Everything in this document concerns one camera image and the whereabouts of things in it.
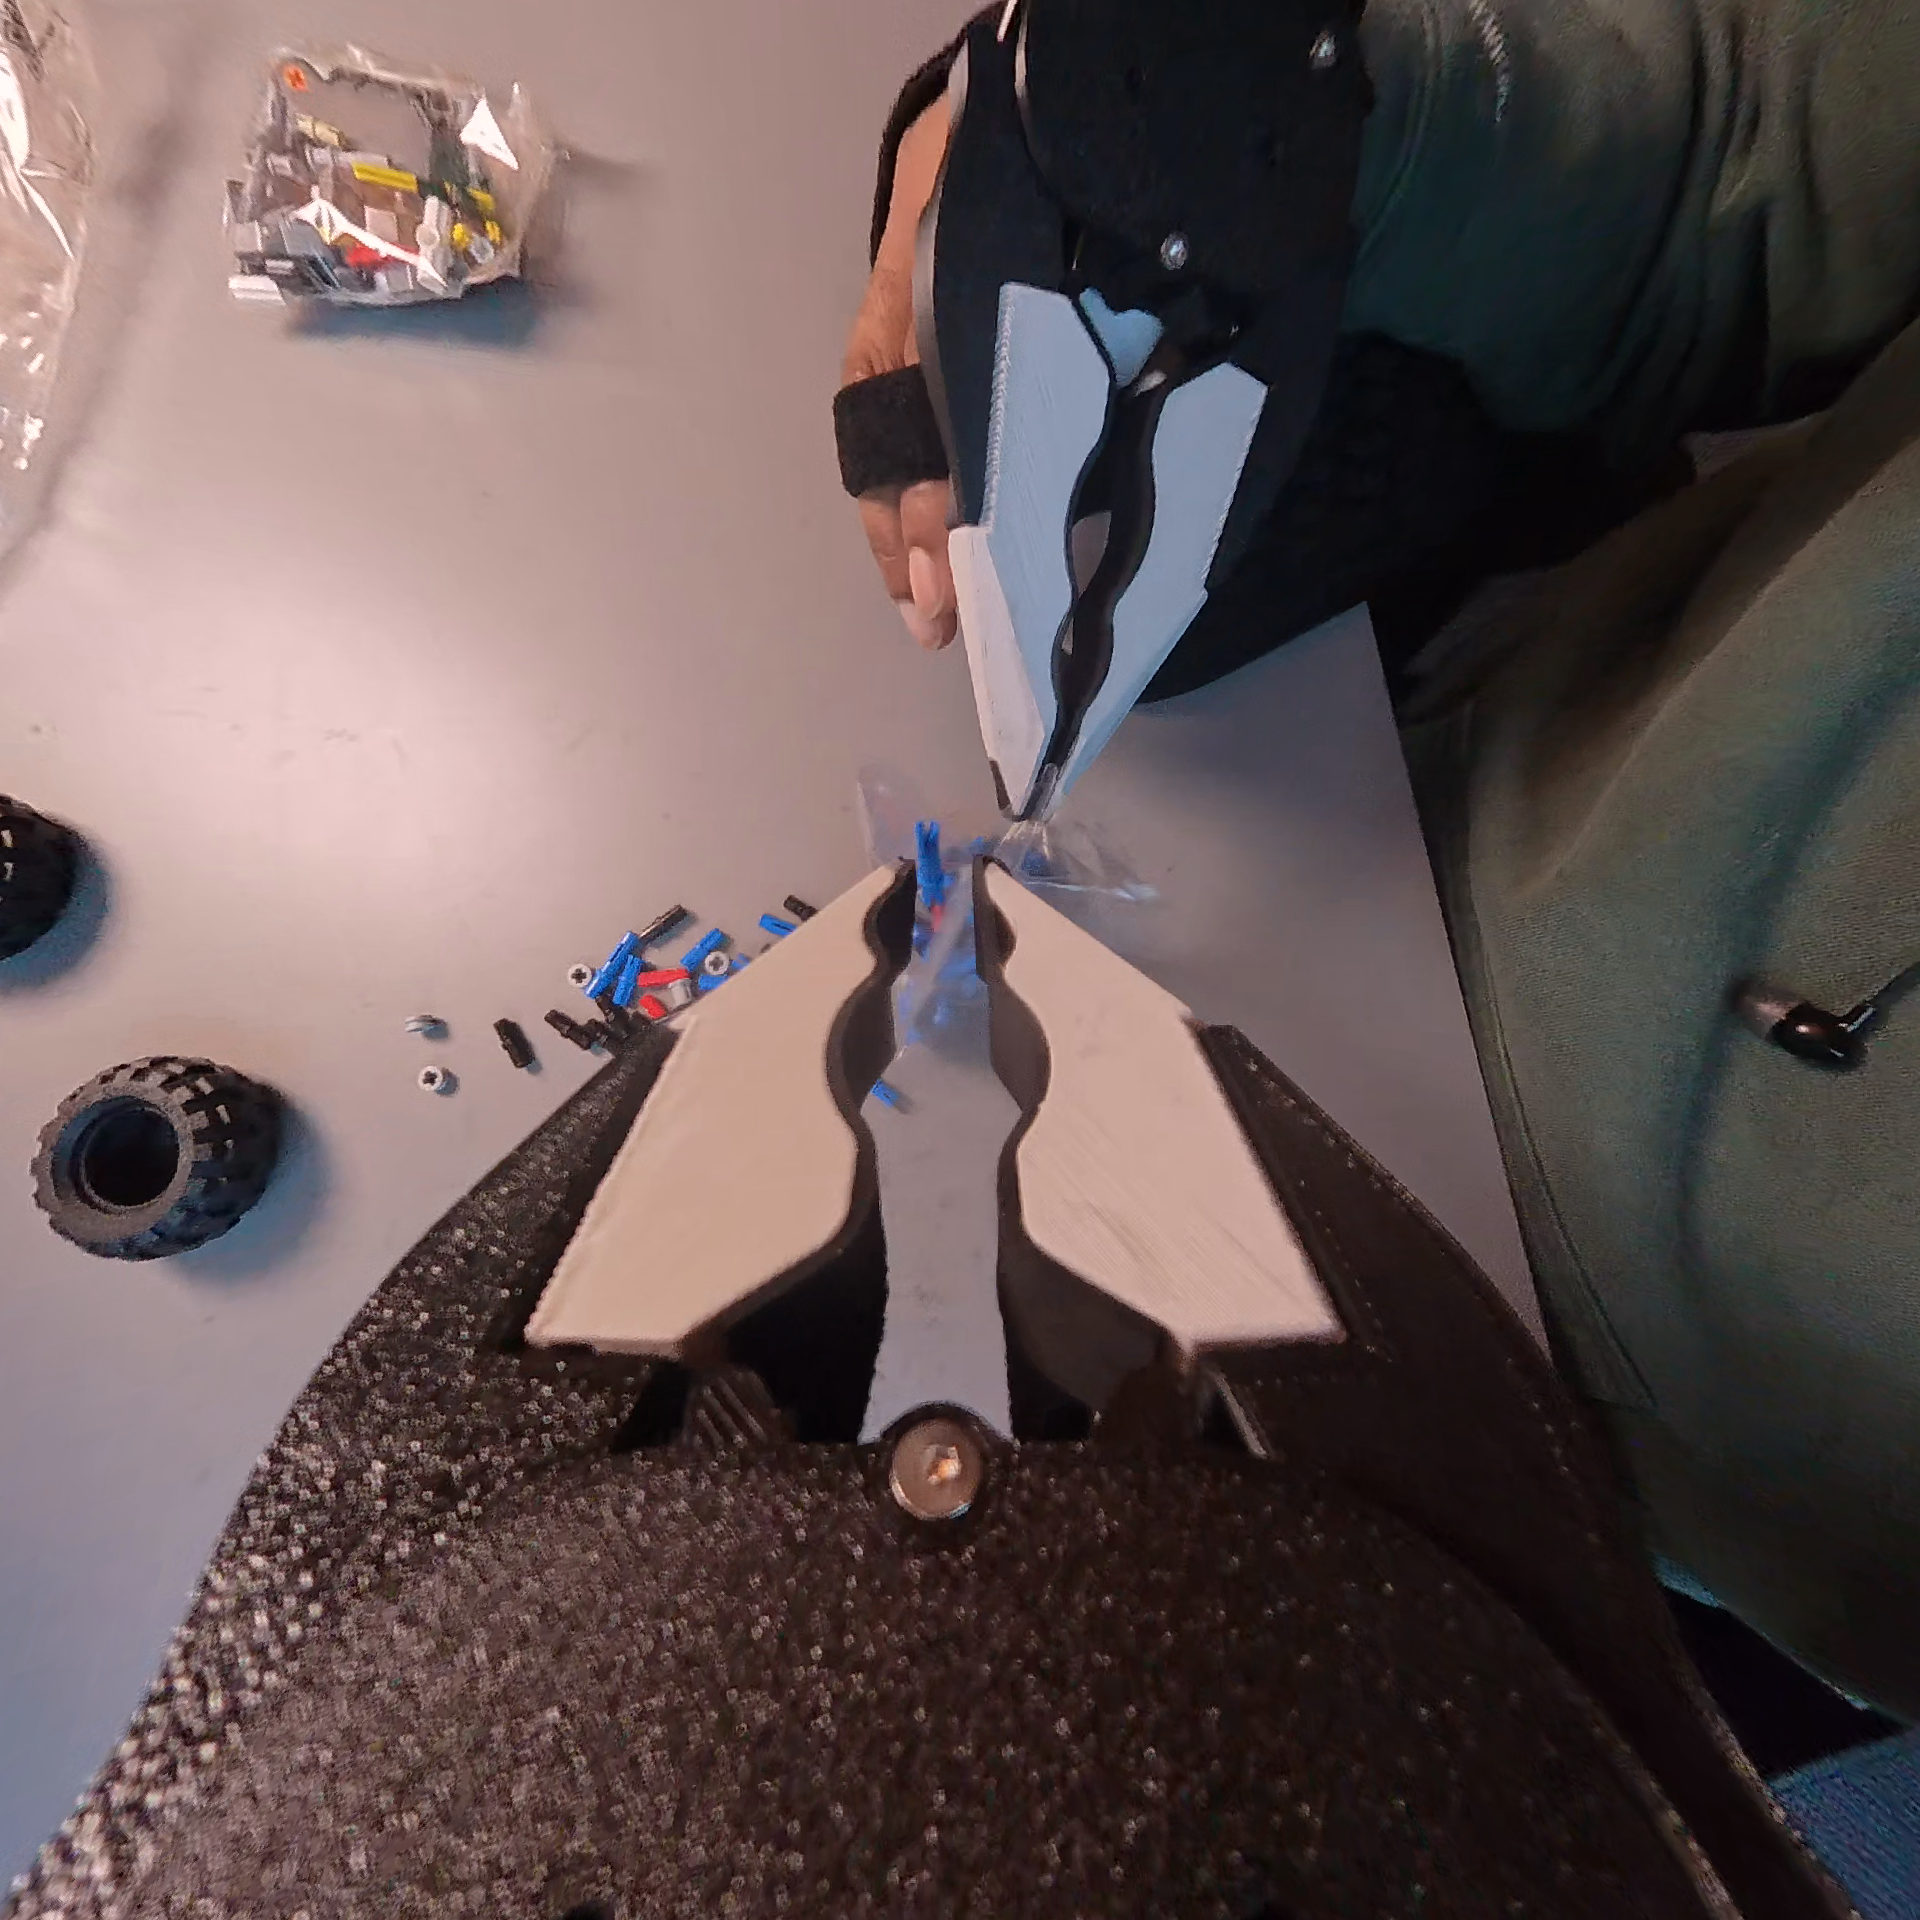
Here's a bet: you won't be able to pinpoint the large pile of toy pins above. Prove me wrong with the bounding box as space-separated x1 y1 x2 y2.
406 886 826 1099

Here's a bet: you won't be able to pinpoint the clear plastic bag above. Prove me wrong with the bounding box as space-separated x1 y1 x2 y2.
0 0 98 567
852 763 1160 1047

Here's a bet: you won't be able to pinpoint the person's right forearm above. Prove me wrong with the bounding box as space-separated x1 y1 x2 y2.
1350 0 1920 436

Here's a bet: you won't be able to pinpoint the person's blue jeans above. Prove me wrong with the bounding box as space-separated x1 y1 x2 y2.
1770 1725 1920 1920

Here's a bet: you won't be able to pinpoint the person's right hand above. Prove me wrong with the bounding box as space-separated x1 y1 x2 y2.
841 100 969 650

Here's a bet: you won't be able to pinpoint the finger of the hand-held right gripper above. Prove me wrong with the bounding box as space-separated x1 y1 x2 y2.
1033 355 1271 821
950 283 1160 815

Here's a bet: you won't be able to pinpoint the small cluster of toy pins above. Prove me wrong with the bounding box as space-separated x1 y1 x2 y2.
901 886 999 1047

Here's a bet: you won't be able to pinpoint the crumpled clear plastic bag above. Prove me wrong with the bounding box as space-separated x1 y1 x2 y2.
0 0 98 567

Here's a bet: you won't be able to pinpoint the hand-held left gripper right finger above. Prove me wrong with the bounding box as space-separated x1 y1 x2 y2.
982 863 1349 1357

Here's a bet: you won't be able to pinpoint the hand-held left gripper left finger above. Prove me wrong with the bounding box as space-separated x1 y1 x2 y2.
526 863 911 1367

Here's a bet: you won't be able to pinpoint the black toy tyre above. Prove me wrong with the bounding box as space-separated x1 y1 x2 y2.
0 792 80 965
34 1054 289 1260

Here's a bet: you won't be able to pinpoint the grey desk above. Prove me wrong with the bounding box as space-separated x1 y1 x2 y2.
0 0 1546 1863

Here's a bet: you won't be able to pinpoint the small bag of coloured parts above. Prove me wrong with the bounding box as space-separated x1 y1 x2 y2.
224 44 560 310

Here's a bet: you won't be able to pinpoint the black drawstring toggle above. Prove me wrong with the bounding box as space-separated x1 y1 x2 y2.
1741 955 1920 1070

